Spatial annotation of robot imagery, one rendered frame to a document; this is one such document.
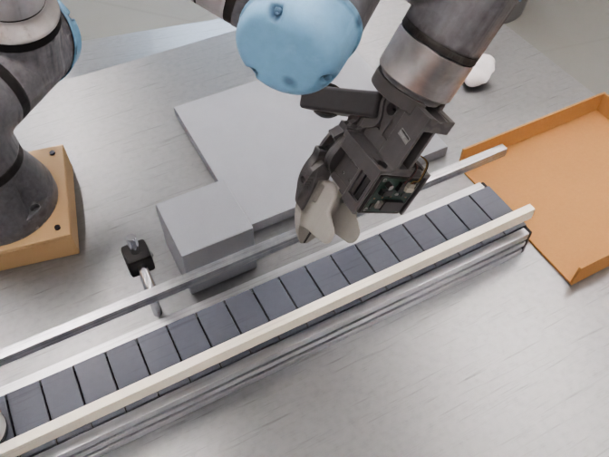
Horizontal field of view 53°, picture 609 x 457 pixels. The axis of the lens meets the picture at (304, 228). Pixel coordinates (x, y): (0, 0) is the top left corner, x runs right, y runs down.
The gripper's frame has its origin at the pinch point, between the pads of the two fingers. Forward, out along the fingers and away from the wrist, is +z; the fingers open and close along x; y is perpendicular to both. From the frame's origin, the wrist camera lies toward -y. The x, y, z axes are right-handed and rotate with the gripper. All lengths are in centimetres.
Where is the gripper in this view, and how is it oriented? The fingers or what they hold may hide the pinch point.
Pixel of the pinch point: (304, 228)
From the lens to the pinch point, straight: 67.8
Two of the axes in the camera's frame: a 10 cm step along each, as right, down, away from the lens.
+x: 7.7, 0.0, 6.4
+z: -4.4, 7.3, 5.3
